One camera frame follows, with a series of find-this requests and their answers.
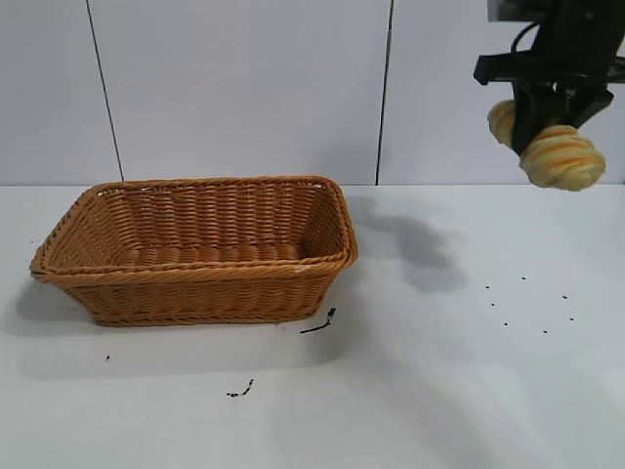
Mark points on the long striped bread loaf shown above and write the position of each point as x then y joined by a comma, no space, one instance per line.
561,156

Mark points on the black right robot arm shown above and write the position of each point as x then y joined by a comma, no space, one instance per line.
581,14

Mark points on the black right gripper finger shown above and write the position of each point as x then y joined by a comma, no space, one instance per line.
591,105
525,117

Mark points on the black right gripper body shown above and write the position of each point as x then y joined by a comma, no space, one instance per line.
561,61

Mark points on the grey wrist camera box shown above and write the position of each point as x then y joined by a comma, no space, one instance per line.
512,10

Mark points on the brown woven wicker basket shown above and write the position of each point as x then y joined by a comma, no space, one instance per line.
195,293

